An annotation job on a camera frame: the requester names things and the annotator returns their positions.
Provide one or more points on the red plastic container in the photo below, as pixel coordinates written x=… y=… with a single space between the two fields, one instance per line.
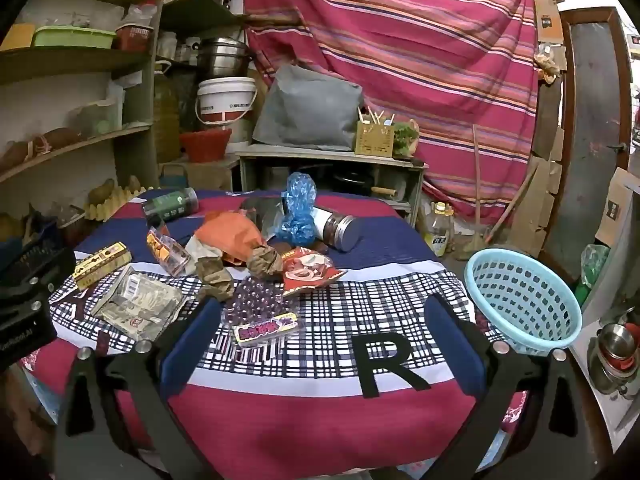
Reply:
x=134 y=37

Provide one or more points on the red snack wrapper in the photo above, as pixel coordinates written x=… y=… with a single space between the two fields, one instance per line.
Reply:
x=310 y=270

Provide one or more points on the blue plastic bag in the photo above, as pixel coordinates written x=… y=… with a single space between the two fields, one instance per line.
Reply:
x=298 y=210

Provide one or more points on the brown crumpled paper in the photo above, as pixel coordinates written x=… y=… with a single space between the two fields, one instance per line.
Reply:
x=265 y=261
x=215 y=277

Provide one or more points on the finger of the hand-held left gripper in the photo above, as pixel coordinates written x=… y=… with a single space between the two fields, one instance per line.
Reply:
x=47 y=267

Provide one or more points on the light blue plastic basket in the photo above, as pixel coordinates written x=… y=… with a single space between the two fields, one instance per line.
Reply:
x=522 y=305

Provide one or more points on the green plastic tray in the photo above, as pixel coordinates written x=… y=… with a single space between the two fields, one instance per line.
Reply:
x=75 y=37

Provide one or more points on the green plastic jar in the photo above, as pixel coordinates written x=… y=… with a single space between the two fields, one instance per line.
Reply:
x=170 y=206

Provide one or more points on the dark plastic bag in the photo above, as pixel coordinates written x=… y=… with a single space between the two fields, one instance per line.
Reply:
x=260 y=210

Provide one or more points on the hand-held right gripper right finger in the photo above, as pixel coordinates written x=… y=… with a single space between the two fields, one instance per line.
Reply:
x=452 y=350

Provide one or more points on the black letter sticker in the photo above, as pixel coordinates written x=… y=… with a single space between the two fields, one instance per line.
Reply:
x=390 y=365

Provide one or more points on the low wooden side table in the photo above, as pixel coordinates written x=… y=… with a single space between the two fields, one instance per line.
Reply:
x=300 y=152

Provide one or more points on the glass jar with metal lid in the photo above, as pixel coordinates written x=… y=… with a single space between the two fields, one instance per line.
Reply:
x=337 y=230

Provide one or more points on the cardboard box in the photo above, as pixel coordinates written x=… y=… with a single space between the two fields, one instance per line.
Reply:
x=615 y=210

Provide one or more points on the clear packet of orange snacks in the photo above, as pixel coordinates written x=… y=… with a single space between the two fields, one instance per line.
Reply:
x=167 y=252

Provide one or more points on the checked red blue tablecloth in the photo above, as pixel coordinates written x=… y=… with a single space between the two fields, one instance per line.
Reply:
x=300 y=410

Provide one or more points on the yellow egg tray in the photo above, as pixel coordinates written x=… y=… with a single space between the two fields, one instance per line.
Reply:
x=115 y=202

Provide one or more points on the yellow and black box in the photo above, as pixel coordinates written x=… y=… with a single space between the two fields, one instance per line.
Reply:
x=100 y=262

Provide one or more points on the purple candy packet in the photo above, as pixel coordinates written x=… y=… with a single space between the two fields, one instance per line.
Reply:
x=267 y=330

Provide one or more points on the white plastic bucket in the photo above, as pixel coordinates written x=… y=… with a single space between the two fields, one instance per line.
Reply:
x=225 y=100

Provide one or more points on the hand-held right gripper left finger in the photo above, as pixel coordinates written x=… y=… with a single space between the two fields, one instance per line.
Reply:
x=190 y=342

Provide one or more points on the large oil jug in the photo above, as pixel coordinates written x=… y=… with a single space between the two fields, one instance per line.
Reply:
x=165 y=115

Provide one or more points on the stack of steel bowls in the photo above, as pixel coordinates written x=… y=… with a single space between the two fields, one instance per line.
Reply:
x=612 y=355

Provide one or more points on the yellow oil bottle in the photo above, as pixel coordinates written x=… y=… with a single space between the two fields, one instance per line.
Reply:
x=439 y=235

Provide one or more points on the striped red hanging cloth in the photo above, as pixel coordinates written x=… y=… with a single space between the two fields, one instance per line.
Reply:
x=400 y=50

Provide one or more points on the straw broom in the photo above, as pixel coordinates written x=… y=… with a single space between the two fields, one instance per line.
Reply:
x=480 y=185

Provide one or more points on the wooden utensil box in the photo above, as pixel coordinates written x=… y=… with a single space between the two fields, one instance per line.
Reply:
x=372 y=137

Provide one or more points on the wooden wall shelf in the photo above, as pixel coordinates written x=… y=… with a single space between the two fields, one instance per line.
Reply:
x=75 y=57

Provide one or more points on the red plastic basin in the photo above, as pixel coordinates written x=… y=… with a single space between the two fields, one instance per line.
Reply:
x=205 y=145

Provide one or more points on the steel cooking pot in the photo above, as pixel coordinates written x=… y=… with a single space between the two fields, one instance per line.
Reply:
x=222 y=57

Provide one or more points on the green plastic bag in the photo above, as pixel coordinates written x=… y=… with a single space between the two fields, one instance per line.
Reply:
x=592 y=265

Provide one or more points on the small blue bucket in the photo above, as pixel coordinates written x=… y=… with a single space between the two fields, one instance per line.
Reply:
x=172 y=175

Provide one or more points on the bunch of green herbs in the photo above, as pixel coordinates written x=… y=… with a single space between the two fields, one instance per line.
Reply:
x=405 y=135

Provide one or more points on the grey fabric bag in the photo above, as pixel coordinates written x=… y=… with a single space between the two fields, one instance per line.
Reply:
x=310 y=110

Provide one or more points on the white kitchen cabinet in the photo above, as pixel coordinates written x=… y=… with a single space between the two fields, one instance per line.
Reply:
x=622 y=270

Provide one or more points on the brown framed door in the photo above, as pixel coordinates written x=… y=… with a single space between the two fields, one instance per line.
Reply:
x=595 y=110

